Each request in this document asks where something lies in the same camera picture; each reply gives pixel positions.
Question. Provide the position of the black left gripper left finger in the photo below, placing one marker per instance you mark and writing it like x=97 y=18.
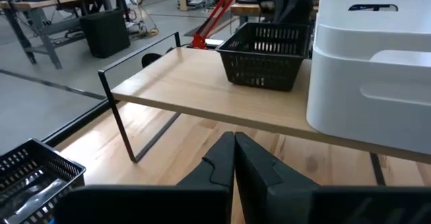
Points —
x=188 y=200

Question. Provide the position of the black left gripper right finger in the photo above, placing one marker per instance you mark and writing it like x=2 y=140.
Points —
x=286 y=200

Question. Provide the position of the white plastic basket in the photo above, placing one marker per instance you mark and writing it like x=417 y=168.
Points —
x=336 y=12
x=336 y=109

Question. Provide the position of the black perforated plastic basket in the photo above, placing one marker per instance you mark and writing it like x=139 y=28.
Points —
x=266 y=66
x=33 y=170

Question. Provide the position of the blue perforated plastic basket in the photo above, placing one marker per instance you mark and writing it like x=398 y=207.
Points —
x=51 y=221

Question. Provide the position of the black waste bin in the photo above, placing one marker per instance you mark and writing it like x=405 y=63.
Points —
x=104 y=32

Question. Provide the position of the red desk lamp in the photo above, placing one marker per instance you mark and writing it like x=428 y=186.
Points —
x=215 y=12

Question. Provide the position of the wooden table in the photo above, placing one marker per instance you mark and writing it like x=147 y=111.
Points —
x=249 y=9

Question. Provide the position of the workbench with metal legs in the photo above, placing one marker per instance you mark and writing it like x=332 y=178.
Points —
x=50 y=2

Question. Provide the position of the wooden shelf with black frame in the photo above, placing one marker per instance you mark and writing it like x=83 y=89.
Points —
x=188 y=82

